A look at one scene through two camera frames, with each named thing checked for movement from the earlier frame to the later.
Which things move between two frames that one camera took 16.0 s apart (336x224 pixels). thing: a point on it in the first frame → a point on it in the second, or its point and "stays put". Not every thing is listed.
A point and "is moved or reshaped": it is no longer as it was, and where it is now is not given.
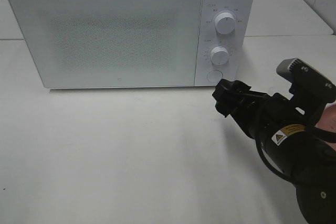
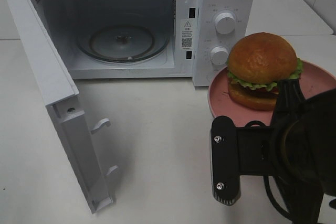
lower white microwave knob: [219, 55] stays put
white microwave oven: [102, 37] → [56, 87]
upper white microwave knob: [224, 23] stays put
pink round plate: [327, 120] is moved or reshaped
